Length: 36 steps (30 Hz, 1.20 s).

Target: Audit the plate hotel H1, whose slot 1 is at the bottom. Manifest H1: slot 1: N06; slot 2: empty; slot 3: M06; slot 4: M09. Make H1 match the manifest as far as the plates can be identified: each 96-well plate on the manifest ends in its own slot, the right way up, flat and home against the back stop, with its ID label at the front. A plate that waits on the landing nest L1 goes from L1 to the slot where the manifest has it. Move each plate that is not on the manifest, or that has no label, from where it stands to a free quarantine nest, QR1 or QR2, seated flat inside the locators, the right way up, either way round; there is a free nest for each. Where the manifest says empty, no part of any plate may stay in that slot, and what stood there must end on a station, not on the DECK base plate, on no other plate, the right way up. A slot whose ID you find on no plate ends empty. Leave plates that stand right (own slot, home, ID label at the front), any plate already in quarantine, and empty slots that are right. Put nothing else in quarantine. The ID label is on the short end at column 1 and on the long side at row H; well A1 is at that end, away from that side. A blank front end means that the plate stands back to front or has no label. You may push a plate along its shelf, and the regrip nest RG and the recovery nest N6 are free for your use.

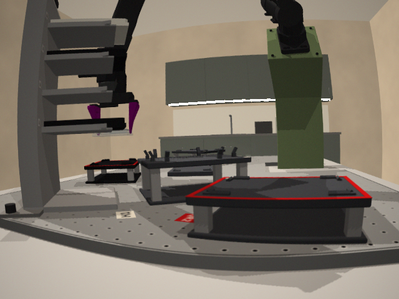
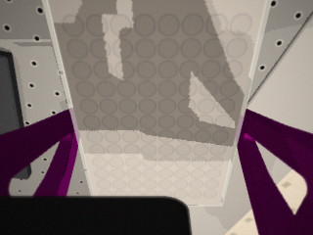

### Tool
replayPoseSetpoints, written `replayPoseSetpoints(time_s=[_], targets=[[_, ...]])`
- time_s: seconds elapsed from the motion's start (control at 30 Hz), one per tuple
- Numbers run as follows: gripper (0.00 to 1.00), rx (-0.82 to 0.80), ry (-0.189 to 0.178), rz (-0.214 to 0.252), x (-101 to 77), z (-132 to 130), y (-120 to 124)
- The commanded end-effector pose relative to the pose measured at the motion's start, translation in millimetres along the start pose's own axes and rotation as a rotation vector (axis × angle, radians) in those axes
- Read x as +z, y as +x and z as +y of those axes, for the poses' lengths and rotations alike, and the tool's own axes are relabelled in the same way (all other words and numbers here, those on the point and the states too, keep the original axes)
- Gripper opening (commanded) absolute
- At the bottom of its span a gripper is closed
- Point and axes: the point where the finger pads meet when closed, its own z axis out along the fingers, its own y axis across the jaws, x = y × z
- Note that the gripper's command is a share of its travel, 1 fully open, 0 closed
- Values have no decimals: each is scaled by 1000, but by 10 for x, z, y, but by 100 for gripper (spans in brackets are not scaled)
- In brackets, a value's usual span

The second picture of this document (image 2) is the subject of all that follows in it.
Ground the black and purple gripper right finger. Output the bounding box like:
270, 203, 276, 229
237, 109, 313, 235

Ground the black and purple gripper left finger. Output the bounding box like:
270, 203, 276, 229
0, 109, 78, 196

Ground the grey rectangular base plate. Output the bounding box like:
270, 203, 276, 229
0, 0, 313, 196

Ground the white well plate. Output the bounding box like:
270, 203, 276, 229
42, 0, 272, 207

